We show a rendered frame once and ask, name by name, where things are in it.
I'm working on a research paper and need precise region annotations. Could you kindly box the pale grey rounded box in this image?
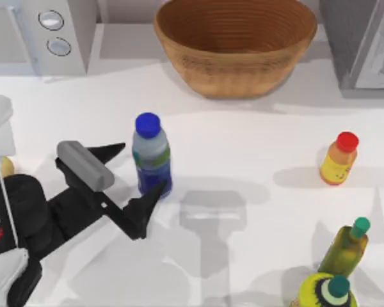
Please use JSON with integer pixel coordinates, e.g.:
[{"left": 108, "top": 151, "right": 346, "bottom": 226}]
[{"left": 56, "top": 140, "right": 115, "bottom": 192}]

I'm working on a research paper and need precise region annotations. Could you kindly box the blue bottle with blue cap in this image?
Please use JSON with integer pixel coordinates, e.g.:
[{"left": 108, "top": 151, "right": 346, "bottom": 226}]
[{"left": 131, "top": 112, "right": 173, "bottom": 197}]

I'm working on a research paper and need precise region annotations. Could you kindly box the brown woven basket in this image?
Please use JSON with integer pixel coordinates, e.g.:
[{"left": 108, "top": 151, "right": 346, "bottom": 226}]
[{"left": 153, "top": 0, "right": 318, "bottom": 100}]

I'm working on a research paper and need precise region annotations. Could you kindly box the round microwave knob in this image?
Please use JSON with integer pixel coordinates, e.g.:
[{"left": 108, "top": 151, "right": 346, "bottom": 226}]
[
  {"left": 45, "top": 36, "right": 73, "bottom": 58},
  {"left": 37, "top": 9, "right": 66, "bottom": 32}
]

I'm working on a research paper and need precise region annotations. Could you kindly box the olive green bottle green cap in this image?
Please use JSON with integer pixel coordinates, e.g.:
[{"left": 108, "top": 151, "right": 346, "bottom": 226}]
[{"left": 316, "top": 217, "right": 371, "bottom": 279}]

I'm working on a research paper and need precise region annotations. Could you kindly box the grey cabinet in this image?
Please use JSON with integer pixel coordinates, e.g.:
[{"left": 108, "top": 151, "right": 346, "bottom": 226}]
[{"left": 318, "top": 0, "right": 384, "bottom": 99}]

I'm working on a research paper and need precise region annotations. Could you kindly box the yellow bottle with red cap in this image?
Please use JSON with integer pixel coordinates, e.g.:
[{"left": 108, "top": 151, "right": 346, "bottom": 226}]
[{"left": 319, "top": 130, "right": 360, "bottom": 186}]

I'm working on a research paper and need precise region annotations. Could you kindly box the small yellowish object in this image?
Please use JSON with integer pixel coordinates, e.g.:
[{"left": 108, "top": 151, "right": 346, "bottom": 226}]
[{"left": 0, "top": 155, "right": 15, "bottom": 178}]

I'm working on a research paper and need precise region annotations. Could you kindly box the yellow-green bottle with teal cap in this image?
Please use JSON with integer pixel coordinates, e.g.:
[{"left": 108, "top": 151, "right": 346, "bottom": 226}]
[{"left": 289, "top": 272, "right": 360, "bottom": 307}]

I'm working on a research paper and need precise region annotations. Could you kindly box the pale microwave oven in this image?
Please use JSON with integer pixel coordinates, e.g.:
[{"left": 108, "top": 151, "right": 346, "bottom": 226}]
[{"left": 0, "top": 0, "right": 99, "bottom": 77}]

